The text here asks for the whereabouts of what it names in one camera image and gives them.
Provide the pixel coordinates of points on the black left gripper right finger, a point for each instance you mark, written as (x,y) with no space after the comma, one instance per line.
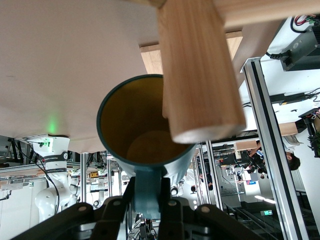
(180,222)

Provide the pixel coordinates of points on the aluminium frame post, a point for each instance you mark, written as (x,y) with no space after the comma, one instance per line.
(268,130)

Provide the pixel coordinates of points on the dark teal mug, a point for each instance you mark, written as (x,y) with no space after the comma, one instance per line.
(130,120)

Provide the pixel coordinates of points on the black power supply box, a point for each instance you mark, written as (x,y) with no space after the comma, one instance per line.
(305,50)

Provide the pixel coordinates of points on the wooden mug rack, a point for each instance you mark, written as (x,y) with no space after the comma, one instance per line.
(195,75)

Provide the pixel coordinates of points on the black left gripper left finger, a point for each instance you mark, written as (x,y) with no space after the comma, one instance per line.
(75,222)

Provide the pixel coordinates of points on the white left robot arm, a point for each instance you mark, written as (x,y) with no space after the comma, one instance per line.
(55,150)

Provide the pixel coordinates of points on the person in background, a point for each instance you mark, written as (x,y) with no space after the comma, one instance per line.
(293,160)

